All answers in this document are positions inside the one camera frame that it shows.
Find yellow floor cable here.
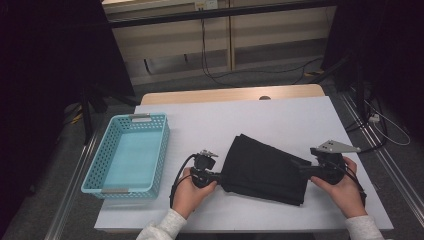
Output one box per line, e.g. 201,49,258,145
64,104,84,126

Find black pants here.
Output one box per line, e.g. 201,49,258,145
219,133,313,207

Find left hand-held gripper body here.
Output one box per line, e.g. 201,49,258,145
190,149,220,190

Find long metal floor rail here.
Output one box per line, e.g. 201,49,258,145
339,91,424,218

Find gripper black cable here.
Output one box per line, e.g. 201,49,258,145
333,159,367,208
168,153,198,210

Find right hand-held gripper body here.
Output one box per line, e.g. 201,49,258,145
310,139,362,186

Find black tripod stand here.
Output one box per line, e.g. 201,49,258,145
79,84,142,146

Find black metal stand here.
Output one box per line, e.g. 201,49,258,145
308,54,368,115

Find short metal floor rail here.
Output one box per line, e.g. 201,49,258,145
44,133,102,240

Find hanging black cable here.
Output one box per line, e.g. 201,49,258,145
199,18,325,89

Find white floor cable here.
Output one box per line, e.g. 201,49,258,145
364,99,411,147

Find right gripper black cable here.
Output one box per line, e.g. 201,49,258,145
333,159,367,208

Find black floor cable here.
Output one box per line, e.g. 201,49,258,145
344,93,390,155

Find wide black curtain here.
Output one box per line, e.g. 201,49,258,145
0,0,135,234

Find white wall socket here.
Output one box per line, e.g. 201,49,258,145
194,0,218,11

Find narrow black curtain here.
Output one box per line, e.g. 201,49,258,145
321,0,424,143

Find light blue plastic basket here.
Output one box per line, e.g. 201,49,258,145
81,112,171,201

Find person's left hand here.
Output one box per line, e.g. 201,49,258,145
171,166,218,220

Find person's right hand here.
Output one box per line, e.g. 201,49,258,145
310,156,368,220

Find black horizontal bar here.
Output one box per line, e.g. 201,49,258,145
107,0,338,30

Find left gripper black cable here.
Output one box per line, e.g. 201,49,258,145
168,153,198,210

